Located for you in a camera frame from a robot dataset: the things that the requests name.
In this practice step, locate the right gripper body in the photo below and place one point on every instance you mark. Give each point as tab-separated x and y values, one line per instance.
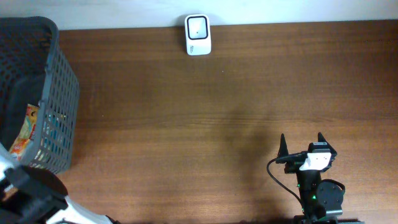
293	163

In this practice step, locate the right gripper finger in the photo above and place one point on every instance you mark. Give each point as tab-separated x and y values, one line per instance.
323	142
283	151

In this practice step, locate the yellow wet wipes pack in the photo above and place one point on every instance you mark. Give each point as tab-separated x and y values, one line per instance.
25	137

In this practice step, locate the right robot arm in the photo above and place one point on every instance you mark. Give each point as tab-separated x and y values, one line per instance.
321	199

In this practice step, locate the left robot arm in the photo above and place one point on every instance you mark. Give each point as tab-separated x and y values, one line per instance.
32	195

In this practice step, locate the grey plastic mesh basket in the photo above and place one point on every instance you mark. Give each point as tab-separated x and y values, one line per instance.
34	71

